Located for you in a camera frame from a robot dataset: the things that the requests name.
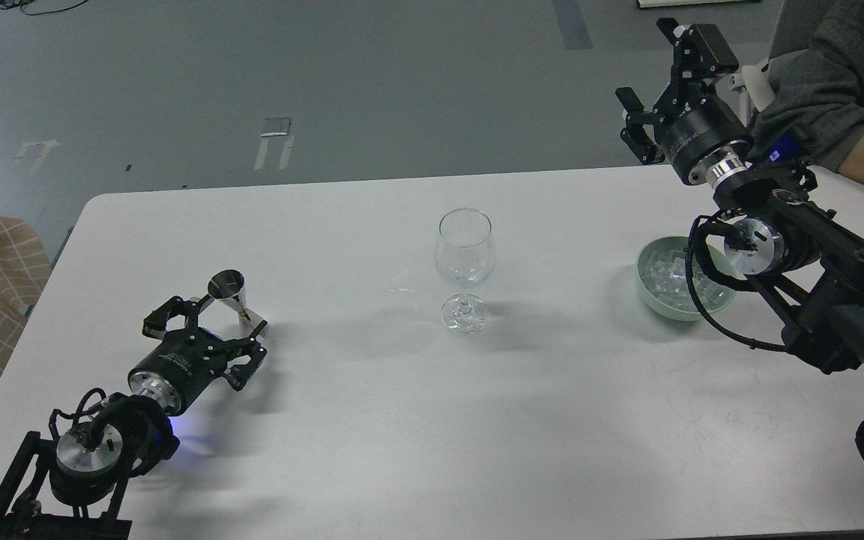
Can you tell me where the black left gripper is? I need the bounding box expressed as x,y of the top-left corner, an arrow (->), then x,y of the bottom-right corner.
129,296 -> 268,415

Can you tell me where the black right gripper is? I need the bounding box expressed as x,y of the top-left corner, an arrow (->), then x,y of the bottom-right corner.
615,18 -> 753,185

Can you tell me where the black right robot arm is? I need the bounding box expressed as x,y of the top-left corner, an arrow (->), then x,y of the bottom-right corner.
615,17 -> 864,374

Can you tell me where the person in grey jacket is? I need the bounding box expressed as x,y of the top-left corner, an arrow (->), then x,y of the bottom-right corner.
748,1 -> 864,185

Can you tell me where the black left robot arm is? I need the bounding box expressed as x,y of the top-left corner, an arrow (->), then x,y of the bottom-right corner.
0,288 -> 268,539

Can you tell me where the pile of clear ice cubes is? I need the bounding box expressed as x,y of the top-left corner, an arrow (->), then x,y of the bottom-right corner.
642,249 -> 731,312

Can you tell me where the steel cocktail jigger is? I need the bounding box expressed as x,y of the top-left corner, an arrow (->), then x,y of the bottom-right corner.
207,269 -> 269,338

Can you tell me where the green bowl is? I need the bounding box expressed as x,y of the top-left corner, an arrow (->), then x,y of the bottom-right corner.
635,236 -> 737,322

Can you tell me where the clear wine glass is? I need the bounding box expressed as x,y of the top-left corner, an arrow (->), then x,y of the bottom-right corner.
434,206 -> 495,336

